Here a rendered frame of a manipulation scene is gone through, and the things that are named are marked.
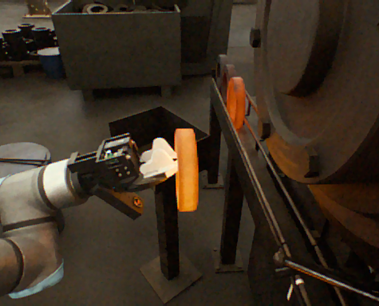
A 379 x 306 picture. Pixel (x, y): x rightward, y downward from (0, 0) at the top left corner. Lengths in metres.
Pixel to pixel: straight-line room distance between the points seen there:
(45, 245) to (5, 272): 0.09
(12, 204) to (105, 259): 0.92
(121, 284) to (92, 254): 0.22
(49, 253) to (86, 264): 0.89
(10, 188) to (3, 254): 0.13
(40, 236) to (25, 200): 0.07
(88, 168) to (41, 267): 0.18
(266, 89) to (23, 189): 0.45
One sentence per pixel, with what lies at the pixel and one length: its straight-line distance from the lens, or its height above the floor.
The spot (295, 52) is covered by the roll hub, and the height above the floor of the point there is 1.10.
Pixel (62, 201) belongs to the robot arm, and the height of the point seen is 0.80.
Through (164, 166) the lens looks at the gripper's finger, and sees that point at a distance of 0.53.
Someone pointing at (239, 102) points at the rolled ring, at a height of 0.75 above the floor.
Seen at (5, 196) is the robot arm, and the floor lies 0.81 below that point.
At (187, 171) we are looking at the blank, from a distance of 0.49.
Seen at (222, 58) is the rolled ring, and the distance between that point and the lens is 1.41.
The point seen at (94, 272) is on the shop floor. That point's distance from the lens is 1.47.
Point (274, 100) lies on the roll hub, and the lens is 0.37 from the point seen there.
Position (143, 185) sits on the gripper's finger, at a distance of 0.53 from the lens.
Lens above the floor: 1.17
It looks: 35 degrees down
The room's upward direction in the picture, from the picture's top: straight up
